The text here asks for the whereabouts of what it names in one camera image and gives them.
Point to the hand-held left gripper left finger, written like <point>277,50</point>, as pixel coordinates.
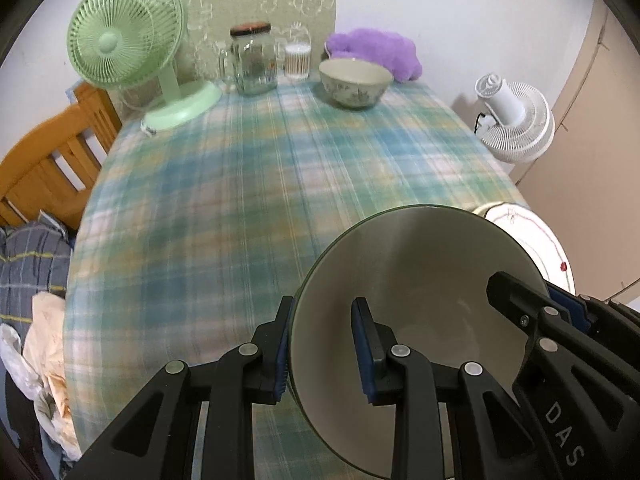
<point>282,355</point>

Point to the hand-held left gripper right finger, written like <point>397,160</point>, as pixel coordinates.
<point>362,355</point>

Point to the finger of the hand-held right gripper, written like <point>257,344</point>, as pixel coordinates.
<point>570,307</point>
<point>520,300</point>

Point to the white plate red pattern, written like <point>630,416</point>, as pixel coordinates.
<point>540,245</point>

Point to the yellow flower cream plate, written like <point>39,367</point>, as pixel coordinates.
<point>481,209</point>

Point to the green floral ceramic bowl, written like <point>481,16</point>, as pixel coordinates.
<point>425,270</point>
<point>355,90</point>

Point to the plaid tablecloth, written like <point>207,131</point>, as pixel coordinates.
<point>225,185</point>

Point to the white standing fan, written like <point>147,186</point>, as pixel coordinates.
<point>520,120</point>

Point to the cream plastic bag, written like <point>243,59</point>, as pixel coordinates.
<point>47,340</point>

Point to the blue plaid cloth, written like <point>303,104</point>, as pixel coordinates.
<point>30,270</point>

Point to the white plastic bag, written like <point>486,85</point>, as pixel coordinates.
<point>15,360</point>

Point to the purple plush toy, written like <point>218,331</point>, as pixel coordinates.
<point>380,45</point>

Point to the glass mason jar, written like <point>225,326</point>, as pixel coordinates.
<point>255,65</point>

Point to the small glass cup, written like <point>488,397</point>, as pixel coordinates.
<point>297,62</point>

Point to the wooden chair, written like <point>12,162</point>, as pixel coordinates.
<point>40,160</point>

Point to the green desk fan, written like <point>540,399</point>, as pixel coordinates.
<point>125,30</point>

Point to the green printed wall mat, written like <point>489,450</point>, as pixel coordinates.
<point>300,0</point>

